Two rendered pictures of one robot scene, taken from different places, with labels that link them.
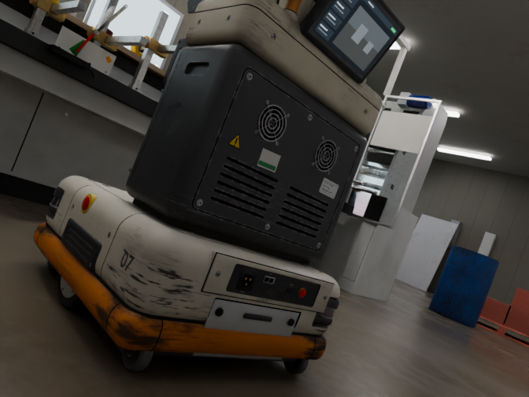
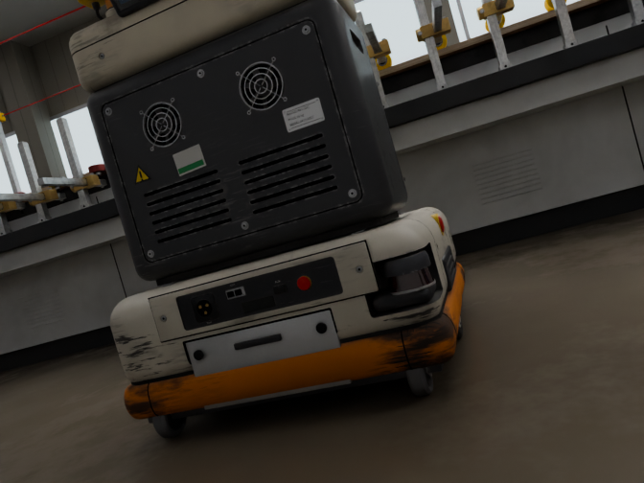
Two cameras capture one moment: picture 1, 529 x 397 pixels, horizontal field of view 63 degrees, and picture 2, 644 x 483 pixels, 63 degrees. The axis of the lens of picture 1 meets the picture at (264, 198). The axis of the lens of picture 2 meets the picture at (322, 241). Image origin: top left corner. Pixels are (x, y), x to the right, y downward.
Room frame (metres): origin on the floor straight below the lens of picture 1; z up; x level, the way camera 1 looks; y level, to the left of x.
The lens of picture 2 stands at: (0.68, -0.93, 0.31)
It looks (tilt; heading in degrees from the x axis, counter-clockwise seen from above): 2 degrees down; 60
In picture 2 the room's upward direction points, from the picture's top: 16 degrees counter-clockwise
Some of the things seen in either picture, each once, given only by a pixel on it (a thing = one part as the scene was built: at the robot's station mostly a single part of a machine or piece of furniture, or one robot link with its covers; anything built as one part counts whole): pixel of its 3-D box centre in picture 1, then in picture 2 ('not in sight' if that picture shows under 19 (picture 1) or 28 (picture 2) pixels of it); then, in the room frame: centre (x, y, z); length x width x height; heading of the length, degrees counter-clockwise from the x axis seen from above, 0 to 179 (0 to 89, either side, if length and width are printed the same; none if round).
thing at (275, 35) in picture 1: (261, 128); (244, 109); (1.16, 0.08, 0.59); 0.55 x 0.34 x 0.83; 133
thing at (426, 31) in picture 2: not in sight; (432, 31); (2.33, 0.62, 0.94); 0.14 x 0.06 x 0.05; 137
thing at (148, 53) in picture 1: (146, 56); (372, 67); (2.13, 0.80, 0.88); 0.04 x 0.04 x 0.48; 47
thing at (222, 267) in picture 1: (275, 286); (257, 294); (1.01, -0.10, 0.23); 0.41 x 0.02 x 0.08; 133
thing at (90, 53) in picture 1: (86, 52); not in sight; (1.91, 0.98, 0.75); 0.26 x 0.01 x 0.10; 137
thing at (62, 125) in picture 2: not in sight; (75, 166); (1.04, 1.83, 0.91); 0.04 x 0.04 x 0.48; 47
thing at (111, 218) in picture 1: (186, 264); (314, 295); (1.23, 0.14, 0.16); 0.67 x 0.64 x 0.25; 43
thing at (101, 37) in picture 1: (102, 38); not in sight; (1.97, 0.96, 0.84); 0.14 x 0.06 x 0.05; 137
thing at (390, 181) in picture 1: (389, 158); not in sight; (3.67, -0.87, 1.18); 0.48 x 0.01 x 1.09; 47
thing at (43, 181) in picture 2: not in sight; (75, 182); (1.00, 1.73, 0.82); 0.43 x 0.03 x 0.04; 47
